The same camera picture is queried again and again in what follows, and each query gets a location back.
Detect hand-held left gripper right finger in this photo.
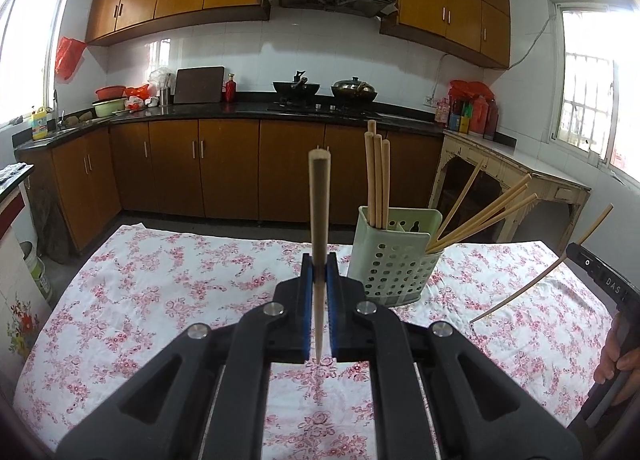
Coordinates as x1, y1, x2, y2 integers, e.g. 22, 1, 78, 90
325, 252, 583, 460

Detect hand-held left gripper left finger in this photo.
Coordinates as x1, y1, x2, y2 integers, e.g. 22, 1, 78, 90
55, 252, 316, 460

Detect green perforated utensil holder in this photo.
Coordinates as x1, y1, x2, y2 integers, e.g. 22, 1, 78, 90
346, 206, 445, 308

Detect person's right hand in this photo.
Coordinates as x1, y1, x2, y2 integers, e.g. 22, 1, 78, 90
594, 313, 640, 385

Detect worn cream side table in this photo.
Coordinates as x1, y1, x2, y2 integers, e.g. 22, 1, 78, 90
428, 132, 592, 243

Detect red floral tablecloth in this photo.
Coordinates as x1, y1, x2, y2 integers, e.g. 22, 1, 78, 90
12, 224, 618, 460

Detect brown base cabinets black counter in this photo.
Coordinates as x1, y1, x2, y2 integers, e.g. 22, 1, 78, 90
14, 100, 446, 261

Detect barred window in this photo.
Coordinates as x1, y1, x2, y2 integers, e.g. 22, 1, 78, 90
547, 0, 640, 185

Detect black gas stove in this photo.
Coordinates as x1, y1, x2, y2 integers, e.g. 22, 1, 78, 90
267, 100, 383, 119

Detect cluster of condiment bottles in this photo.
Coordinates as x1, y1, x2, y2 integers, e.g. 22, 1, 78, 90
434, 97, 473, 134

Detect lidded cooking pot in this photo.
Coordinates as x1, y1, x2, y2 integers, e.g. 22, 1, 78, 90
331, 76, 378, 103

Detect black wok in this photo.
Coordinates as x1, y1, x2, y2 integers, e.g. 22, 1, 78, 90
272, 70, 321, 98

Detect condiment bottles with red bag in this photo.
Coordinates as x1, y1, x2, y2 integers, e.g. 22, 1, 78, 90
447, 80, 501, 138

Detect dark wooden cutting board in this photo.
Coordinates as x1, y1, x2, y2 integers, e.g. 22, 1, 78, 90
172, 66, 226, 104

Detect dark sack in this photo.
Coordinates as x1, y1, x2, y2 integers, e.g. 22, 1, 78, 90
27, 180, 71, 263

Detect white plastic bucket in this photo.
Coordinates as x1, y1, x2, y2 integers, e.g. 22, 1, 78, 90
17, 240, 53, 303

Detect pale green basin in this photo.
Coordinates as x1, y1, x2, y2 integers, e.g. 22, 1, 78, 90
91, 97, 130, 118

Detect white floral cabinet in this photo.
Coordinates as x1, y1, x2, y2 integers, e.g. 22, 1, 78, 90
0, 165, 53, 376

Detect yellow detergent bottle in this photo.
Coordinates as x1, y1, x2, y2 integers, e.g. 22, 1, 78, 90
31, 107, 51, 141

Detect hanging red plastic bag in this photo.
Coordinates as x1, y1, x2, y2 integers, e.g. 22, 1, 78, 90
55, 36, 87, 81

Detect window beside sink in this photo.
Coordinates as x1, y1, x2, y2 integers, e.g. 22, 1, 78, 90
0, 0, 77, 128

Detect wall cable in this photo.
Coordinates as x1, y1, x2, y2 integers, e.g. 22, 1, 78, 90
432, 14, 556, 105

